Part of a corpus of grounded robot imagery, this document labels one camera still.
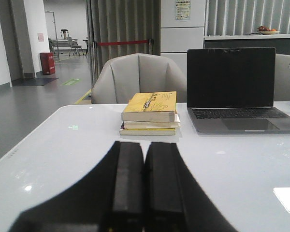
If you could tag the metal cart in background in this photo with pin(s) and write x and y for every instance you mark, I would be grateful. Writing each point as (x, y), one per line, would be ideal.
(66, 42)

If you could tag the white cabinet with poster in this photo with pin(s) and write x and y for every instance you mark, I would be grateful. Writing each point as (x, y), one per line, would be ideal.
(181, 28)

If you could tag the white middle book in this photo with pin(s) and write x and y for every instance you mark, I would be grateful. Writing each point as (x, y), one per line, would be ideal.
(151, 125)

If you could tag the fruit bowl on counter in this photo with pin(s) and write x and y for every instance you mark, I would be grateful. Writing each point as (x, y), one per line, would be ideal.
(267, 31)

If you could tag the yellow top book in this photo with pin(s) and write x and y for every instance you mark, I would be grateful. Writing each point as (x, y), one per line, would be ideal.
(151, 107)

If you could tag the grey left armchair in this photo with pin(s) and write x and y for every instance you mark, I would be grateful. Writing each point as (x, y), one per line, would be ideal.
(125, 76)

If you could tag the grey open laptop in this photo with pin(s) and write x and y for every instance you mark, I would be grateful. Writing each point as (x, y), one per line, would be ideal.
(231, 90)

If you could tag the yellow bottom book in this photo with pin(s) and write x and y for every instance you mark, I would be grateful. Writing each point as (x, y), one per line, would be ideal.
(161, 131)

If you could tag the yellow book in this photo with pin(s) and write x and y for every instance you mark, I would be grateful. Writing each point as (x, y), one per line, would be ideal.
(161, 131)
(151, 107)

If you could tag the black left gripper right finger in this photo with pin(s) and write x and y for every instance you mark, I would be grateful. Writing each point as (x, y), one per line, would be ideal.
(164, 211)

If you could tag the red barrier belt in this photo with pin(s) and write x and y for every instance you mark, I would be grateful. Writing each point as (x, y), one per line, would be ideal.
(148, 41)

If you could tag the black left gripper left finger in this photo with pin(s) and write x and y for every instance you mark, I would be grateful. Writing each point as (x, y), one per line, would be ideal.
(127, 213)

